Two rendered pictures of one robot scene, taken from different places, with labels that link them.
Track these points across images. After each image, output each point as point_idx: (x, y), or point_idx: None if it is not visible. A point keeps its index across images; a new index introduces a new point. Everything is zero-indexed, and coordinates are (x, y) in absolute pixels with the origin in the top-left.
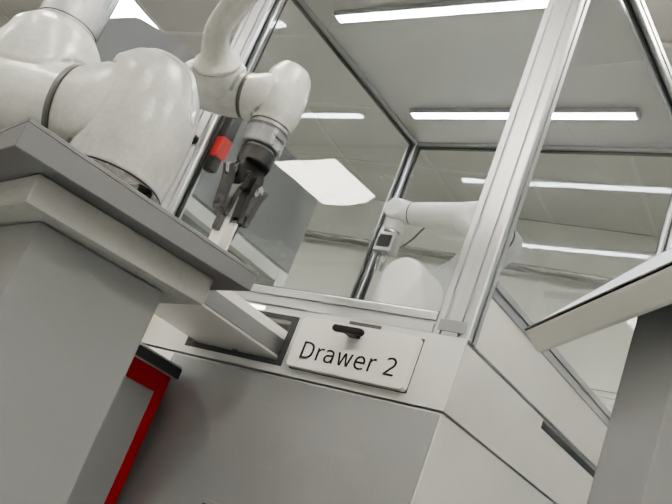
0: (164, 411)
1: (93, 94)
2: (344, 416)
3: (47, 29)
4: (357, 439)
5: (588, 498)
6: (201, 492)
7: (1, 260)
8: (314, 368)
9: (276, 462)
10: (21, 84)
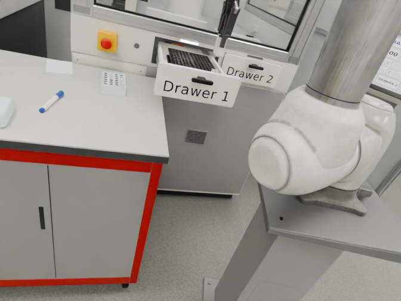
0: None
1: (370, 163)
2: (247, 95)
3: (361, 133)
4: (252, 104)
5: None
6: (185, 126)
7: (325, 246)
8: None
9: (218, 113)
10: (341, 177)
